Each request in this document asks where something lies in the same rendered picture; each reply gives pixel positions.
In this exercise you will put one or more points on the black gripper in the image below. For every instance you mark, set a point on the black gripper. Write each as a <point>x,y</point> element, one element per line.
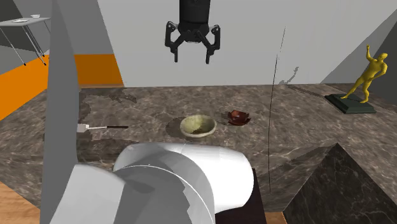
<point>194,15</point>

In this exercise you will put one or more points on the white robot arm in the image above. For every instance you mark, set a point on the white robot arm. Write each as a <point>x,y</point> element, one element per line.
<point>192,176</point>

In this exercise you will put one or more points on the cream bowl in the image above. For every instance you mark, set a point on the cream bowl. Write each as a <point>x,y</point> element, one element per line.
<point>198,125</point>

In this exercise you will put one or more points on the grey folding table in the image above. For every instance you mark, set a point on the grey folding table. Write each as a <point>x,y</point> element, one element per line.
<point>21,22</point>

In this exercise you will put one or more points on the yellow figure on dark base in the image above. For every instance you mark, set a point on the yellow figure on dark base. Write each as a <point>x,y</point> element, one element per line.
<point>372,73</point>

